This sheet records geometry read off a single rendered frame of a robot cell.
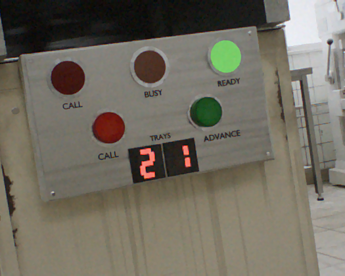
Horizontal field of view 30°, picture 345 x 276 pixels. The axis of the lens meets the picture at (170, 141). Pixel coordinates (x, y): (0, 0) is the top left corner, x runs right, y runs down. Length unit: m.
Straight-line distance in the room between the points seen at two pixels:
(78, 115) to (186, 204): 0.15
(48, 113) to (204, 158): 0.16
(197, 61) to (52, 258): 0.24
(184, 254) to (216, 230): 0.04
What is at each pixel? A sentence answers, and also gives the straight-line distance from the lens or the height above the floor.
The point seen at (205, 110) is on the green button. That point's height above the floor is 0.76.
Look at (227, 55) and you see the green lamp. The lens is 0.66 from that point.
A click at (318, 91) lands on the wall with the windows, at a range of 5.30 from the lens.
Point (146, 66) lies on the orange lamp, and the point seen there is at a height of 0.81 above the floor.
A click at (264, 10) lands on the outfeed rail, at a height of 0.85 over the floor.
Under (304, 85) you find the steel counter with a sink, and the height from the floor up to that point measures 0.77.
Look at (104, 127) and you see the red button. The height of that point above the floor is 0.76.
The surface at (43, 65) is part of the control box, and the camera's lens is 0.62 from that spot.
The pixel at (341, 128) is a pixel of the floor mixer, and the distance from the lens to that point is 4.88.
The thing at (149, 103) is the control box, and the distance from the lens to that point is 0.64.
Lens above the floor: 0.77
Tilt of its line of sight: 3 degrees down
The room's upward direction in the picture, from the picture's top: 9 degrees counter-clockwise
